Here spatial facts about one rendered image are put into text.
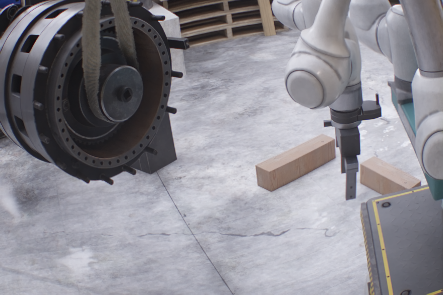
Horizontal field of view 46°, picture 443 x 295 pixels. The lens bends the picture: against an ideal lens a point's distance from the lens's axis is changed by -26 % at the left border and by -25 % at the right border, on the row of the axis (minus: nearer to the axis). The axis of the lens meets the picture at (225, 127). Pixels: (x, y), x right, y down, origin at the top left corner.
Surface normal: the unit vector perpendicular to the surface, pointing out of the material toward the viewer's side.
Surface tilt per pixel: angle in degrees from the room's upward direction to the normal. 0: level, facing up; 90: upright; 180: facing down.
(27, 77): 63
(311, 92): 98
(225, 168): 0
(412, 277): 0
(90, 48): 94
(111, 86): 90
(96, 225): 0
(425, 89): 58
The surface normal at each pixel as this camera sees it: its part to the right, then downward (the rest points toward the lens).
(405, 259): -0.14, -0.92
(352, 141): -0.04, 0.39
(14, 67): -0.69, -0.15
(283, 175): 0.56, 0.24
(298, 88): -0.46, 0.52
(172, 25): 0.29, 0.33
